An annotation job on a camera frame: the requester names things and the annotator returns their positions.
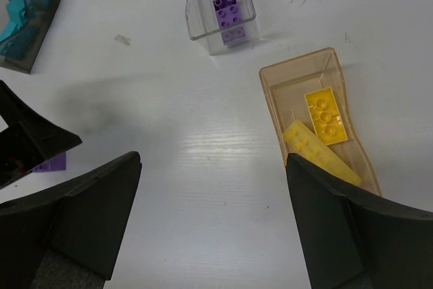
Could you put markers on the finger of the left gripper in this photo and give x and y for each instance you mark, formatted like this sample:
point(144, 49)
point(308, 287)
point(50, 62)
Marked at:
point(29, 139)

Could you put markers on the purple rounded lego brick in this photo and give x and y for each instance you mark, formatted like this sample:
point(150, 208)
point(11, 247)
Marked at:
point(57, 163)

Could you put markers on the clear plastic container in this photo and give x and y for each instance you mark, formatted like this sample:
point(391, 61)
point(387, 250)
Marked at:
point(203, 27)

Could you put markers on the small teal lego cube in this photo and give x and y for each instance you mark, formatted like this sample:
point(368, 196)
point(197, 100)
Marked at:
point(19, 12)

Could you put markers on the small yellow lego brick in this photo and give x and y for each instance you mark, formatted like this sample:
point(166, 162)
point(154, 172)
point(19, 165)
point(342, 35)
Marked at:
point(325, 116)

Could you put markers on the dark smoky plastic container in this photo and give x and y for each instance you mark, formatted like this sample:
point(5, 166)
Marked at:
point(41, 20)

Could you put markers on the teal rectangular lego brick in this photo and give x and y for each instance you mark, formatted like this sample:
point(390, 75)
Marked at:
point(17, 47)

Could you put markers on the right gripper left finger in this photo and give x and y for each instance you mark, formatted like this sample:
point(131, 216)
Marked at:
point(69, 235)

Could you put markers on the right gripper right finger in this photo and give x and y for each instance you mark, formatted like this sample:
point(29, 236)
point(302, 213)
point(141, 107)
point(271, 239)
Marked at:
point(352, 238)

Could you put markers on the orange tinted plastic container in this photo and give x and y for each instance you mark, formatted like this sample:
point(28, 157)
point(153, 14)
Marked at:
point(285, 84)

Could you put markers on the long yellow lego plate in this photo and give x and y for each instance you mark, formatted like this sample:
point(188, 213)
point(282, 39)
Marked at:
point(309, 146)

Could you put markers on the dark purple lego plate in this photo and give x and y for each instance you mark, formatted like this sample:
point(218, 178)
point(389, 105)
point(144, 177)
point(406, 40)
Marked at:
point(228, 14)

